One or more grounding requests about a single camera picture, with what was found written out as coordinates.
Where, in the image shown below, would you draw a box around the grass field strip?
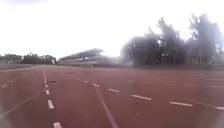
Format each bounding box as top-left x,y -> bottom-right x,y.
0,63 -> 38,71

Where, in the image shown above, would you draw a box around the low dark trees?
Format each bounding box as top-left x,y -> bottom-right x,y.
0,52 -> 58,66

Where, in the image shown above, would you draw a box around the red running track surface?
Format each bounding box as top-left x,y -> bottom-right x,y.
0,64 -> 224,128

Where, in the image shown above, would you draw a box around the row of tall trees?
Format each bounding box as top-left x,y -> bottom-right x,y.
120,12 -> 224,67

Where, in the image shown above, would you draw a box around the grandstand building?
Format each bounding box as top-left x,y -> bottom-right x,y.
57,48 -> 111,67

